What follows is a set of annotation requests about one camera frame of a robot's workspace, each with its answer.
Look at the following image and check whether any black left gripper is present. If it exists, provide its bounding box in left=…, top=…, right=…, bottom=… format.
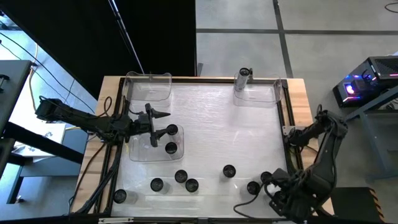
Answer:
left=133, top=103, right=171, bottom=147

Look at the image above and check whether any red band Celsius can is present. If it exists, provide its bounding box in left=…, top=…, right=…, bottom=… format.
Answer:
left=221, top=164, right=237, bottom=180
left=150, top=177, right=171, bottom=194

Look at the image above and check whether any white printed box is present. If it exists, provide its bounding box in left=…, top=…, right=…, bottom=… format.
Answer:
left=14, top=123, right=67, bottom=158

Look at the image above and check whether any black desk leg frame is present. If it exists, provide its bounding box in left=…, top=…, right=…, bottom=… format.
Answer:
left=0, top=121, right=85, bottom=206

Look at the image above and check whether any black desktop computer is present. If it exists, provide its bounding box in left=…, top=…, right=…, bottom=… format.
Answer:
left=331, top=55, right=398, bottom=109

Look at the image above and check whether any white label strip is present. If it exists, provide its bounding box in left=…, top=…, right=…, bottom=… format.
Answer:
left=98, top=217, right=134, bottom=223

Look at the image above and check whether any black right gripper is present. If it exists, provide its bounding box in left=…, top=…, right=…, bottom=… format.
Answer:
left=269, top=169, right=302, bottom=218

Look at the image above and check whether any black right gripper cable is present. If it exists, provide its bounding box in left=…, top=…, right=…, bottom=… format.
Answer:
left=233, top=183, right=274, bottom=219

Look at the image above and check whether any thin metal pole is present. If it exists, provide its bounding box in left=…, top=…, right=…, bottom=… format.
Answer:
left=107, top=0, right=146, bottom=75

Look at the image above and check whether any dark grey desk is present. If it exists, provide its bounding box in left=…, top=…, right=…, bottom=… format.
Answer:
left=0, top=60, right=33, bottom=134

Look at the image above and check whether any clear plastic bin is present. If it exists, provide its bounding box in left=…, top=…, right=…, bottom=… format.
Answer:
left=128, top=123, right=185, bottom=162
left=124, top=70, right=173, bottom=103
left=233, top=73, right=283, bottom=108

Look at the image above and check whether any black aluminium table frame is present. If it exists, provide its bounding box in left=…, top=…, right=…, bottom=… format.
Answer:
left=70, top=77, right=333, bottom=224

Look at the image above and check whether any grey metal stand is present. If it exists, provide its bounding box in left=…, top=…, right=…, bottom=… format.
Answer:
left=341, top=85, right=398, bottom=183

